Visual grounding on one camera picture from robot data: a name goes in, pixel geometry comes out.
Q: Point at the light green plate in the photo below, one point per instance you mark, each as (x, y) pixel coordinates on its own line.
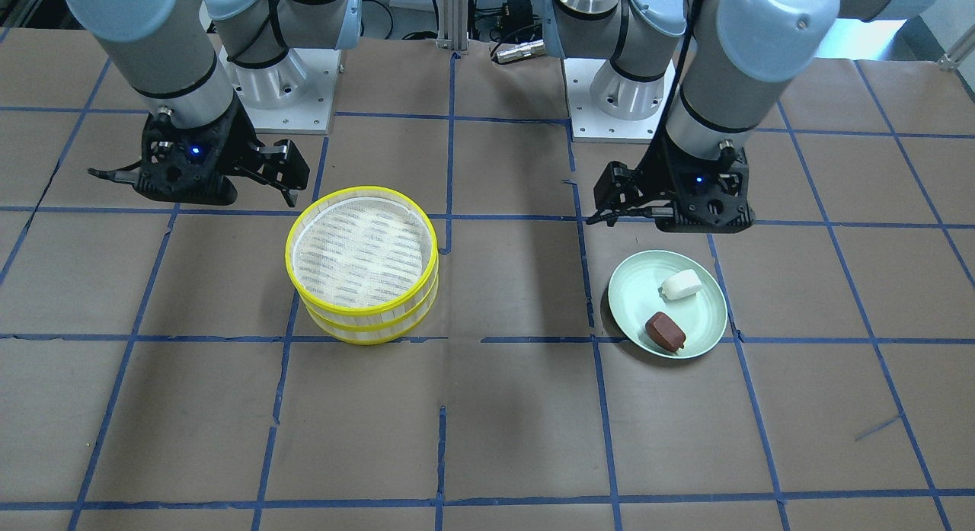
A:
(633, 295)

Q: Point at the yellow steamer layer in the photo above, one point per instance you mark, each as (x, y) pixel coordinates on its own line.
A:
(377, 329)
(362, 251)

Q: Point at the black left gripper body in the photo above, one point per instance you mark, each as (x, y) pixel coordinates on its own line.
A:
(660, 173)

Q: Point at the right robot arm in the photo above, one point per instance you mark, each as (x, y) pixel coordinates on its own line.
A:
(201, 66)

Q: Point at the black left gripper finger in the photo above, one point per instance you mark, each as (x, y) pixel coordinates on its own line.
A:
(621, 191)

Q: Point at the brown bun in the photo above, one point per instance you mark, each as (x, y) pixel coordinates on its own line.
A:
(663, 331)

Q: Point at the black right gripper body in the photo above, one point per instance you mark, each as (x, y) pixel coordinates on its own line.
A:
(237, 146)

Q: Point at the white bun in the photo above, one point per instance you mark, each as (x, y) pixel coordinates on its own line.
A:
(681, 285)

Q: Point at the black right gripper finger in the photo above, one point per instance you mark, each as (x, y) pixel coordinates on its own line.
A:
(280, 166)

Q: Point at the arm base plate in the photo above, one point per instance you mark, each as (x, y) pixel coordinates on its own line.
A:
(607, 107)
(295, 96)

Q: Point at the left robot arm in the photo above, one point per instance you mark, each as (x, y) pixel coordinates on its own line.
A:
(718, 67)

